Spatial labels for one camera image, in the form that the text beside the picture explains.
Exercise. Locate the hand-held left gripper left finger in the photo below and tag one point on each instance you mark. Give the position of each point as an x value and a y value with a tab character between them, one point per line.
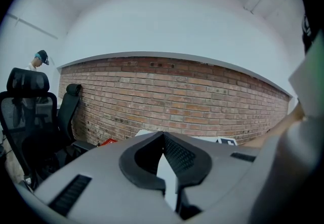
127	164

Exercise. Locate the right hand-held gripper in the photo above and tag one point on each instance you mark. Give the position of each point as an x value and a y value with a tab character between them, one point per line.
227	141

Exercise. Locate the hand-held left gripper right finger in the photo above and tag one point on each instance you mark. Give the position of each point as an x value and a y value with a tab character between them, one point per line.
187	159

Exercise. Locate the person's right forearm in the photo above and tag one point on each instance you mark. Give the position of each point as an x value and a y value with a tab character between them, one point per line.
276	129

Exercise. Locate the red flat packet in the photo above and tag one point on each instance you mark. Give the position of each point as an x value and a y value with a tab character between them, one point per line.
108	142

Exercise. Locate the black mesh office chair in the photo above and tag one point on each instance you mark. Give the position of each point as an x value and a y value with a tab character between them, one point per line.
67	109
27	83

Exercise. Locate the person's black shirt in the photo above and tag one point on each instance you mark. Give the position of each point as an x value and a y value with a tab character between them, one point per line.
310	30

